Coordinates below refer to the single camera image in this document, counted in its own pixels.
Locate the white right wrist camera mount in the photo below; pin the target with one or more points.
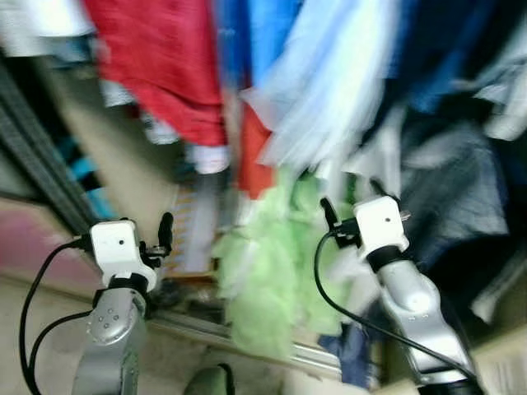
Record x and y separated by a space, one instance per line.
379 222

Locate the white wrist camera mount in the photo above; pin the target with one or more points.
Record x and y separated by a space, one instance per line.
379 222
115 247

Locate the orange-red hanging garment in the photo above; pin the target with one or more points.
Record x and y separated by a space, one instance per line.
254 160

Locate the tan striped cloth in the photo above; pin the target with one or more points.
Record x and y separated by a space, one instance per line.
193 230

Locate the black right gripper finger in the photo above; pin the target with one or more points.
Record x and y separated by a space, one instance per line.
328 212
377 188

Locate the pale blue hanging garment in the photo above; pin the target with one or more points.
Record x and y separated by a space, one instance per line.
329 90

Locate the dark grey hanging garment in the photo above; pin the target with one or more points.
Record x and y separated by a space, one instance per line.
453 189

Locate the metal wardrobe floor track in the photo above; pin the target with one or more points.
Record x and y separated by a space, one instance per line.
206 332

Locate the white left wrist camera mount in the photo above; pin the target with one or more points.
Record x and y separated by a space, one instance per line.
115 247

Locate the dark navy hanging garment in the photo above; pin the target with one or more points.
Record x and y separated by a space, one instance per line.
445 41

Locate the pale grey hanging garment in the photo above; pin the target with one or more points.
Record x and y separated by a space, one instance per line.
506 99

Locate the white hanging garment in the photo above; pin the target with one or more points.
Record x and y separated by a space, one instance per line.
41 20

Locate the blue denim cloth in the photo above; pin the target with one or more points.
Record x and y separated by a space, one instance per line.
350 354

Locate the bright blue hanging garment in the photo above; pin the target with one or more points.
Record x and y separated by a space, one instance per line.
272 33

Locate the light green fuzzy garment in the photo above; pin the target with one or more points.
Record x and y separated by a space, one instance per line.
268 271

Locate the red hanging garment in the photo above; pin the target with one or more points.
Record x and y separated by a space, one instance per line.
156 58

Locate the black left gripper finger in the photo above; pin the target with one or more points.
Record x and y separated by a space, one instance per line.
165 226

